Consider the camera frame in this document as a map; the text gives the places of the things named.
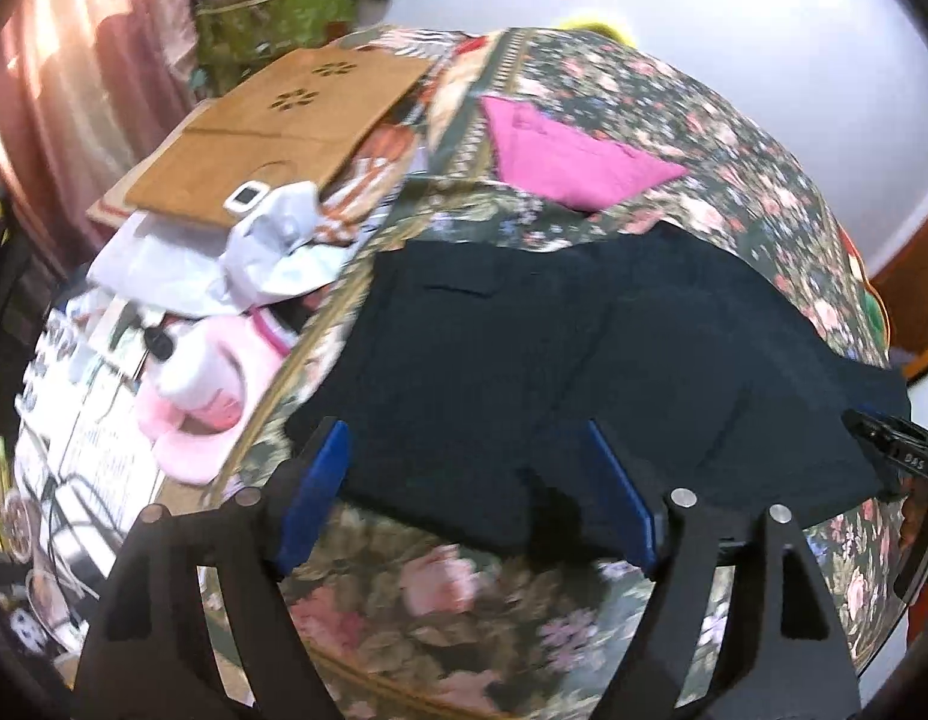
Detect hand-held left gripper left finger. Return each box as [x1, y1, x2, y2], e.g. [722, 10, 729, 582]
[74, 416, 352, 720]

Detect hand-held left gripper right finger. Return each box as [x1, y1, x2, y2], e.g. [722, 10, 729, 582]
[585, 418, 864, 720]

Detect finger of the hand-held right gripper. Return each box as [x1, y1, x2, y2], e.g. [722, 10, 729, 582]
[842, 409, 928, 500]

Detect black pants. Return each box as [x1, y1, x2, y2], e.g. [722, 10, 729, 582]
[284, 221, 911, 562]

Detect pink plush toy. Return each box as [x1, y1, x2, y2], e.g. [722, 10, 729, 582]
[134, 307, 296, 485]

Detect brown wooden furniture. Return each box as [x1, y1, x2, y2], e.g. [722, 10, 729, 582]
[869, 202, 928, 385]

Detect floral blanket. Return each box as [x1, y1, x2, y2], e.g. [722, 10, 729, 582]
[201, 26, 913, 720]

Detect white printed sheet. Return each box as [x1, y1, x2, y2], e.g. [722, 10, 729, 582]
[12, 292, 169, 620]

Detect white crumpled cloth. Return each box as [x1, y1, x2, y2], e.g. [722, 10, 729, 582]
[85, 181, 360, 316]

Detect small white device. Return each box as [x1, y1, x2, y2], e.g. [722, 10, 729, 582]
[224, 181, 268, 213]

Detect red white printed cloth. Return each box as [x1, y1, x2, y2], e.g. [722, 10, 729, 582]
[314, 28, 502, 245]

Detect pink folded cloth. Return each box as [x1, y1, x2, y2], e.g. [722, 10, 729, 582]
[479, 94, 690, 212]

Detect wooden lap desk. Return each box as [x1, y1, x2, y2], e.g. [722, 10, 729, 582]
[87, 45, 436, 230]

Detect green floral bag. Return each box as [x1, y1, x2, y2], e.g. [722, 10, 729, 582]
[192, 0, 360, 95]

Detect yellow soft object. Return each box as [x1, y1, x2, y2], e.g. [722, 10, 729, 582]
[557, 9, 639, 46]

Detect pink curtain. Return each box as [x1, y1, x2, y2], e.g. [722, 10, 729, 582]
[0, 0, 210, 275]

